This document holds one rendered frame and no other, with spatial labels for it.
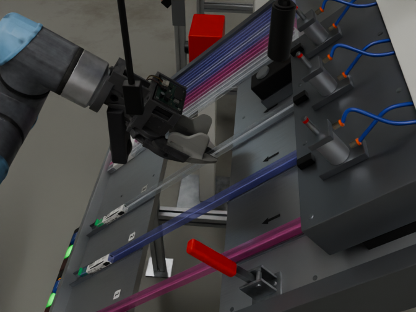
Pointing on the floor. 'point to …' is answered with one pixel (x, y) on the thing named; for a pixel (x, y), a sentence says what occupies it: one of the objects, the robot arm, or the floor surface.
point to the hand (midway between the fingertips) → (208, 155)
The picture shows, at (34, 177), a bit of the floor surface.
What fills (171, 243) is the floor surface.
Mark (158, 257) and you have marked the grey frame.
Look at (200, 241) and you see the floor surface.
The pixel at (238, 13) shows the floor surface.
